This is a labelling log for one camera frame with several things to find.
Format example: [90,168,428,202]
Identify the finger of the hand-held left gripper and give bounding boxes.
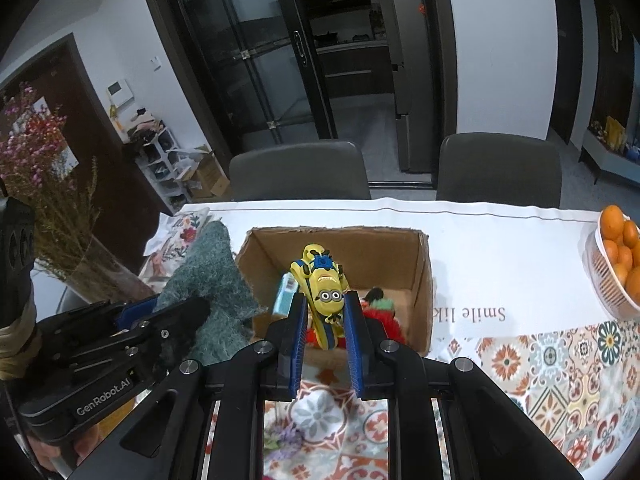
[70,296,212,376]
[37,296,163,346]

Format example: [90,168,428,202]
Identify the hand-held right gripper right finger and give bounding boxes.
[342,290,586,480]

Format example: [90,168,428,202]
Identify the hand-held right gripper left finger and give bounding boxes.
[65,291,308,480]

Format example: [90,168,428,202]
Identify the red fluffy pompom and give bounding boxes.
[305,309,407,352]

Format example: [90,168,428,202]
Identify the teal knitted cloth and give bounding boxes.
[157,220,271,366]

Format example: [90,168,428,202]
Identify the small light blue box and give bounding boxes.
[272,272,300,318]

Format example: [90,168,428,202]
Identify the black plush toy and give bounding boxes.
[361,287,398,317]

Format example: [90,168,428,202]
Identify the yellow cartoon plush toy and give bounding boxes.
[291,244,351,351]

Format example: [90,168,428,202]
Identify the brown cardboard box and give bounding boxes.
[235,225,435,361]

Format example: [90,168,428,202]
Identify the person's left hand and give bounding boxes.
[22,420,108,473]

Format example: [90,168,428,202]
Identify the glass vase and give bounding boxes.
[62,237,156,306]

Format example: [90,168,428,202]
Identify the floral printed cloth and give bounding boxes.
[139,207,213,281]

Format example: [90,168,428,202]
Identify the purple knitted flower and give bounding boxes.
[262,422,306,456]

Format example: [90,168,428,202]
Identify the white shoe rack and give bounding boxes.
[135,127,192,213]

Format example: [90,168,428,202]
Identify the cardboard boxes on floor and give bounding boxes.
[190,145,232,200]

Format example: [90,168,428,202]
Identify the glass vase dried flowers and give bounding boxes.
[0,32,173,276]

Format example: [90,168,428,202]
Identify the grey dining chair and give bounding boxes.
[229,141,372,202]
[436,132,563,209]

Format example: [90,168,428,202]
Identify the white plastic fruit basket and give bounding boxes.
[584,220,640,318]

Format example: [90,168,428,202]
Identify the dark glass sliding door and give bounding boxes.
[135,0,458,181]

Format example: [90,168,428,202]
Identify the grey refrigerator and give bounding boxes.
[370,0,436,176]

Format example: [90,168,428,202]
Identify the pile of oranges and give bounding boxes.
[599,204,640,303]

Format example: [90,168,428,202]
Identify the low sideboard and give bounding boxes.
[580,117,640,186]

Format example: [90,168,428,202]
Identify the dark interior door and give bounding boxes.
[547,0,586,146]

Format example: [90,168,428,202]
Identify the red and white wall poster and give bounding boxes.
[15,95,81,171]

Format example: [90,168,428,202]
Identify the white wall intercom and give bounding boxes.
[107,80,135,108]

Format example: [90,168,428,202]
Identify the dark wall cabinet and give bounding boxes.
[595,0,640,126]

